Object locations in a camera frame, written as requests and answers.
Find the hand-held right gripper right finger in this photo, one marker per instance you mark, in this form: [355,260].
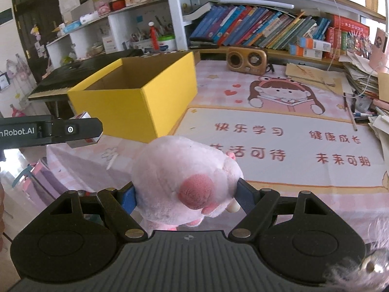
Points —
[246,195]

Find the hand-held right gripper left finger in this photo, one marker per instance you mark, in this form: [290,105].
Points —
[129,199]

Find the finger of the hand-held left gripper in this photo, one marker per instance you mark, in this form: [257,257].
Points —
[82,129]

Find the small white red carton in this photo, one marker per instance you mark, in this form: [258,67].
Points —
[86,115]

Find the yellow cardboard box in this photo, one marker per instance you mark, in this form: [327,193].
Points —
[127,112]

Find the pink plush pig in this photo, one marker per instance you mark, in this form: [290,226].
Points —
[176,170]

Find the black electronic keyboard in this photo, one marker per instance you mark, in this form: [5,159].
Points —
[60,76]

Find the blue tissue pack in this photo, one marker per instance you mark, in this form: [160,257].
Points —
[71,27]

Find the pen holder with pens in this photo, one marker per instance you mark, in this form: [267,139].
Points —
[141,44]

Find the white side shelf unit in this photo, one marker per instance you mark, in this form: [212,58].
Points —
[117,27]

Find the white tissue pack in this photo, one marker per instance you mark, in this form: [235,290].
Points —
[88,18]

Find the red bottle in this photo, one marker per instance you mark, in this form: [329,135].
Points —
[154,39]

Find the dark wooden door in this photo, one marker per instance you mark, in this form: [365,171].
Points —
[33,15]

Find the white tub green lid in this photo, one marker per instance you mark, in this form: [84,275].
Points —
[167,45]

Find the grey box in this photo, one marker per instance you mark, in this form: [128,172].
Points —
[82,7]

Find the small pink box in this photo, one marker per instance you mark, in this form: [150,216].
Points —
[101,8]

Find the red doll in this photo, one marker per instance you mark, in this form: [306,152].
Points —
[118,5]

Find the brown pencil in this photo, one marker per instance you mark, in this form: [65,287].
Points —
[350,112]

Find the wooden retro radio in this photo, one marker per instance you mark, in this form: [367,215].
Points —
[246,60]

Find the tan cardboard sheets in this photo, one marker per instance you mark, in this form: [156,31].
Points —
[310,74]

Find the marker pen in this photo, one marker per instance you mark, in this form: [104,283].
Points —
[363,115]

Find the white desk bookshelf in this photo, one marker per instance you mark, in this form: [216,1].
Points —
[174,21]

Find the pink fluffy charm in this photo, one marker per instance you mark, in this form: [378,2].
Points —
[370,264]

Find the orange white carton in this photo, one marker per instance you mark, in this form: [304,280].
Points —
[305,52]
[314,44]

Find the thick black cover book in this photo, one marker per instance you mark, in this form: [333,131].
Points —
[199,12]

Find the messy pile of papers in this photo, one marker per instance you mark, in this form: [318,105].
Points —
[361,73]

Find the row of colourful slanted books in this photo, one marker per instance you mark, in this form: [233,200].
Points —
[258,27]

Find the brown envelope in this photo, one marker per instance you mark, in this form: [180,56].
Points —
[384,85]

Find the pink pen cup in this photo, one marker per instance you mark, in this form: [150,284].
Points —
[380,57]

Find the red boxed book set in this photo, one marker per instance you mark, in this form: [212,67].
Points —
[349,24]

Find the green wall sign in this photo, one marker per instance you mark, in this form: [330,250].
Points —
[6,16]

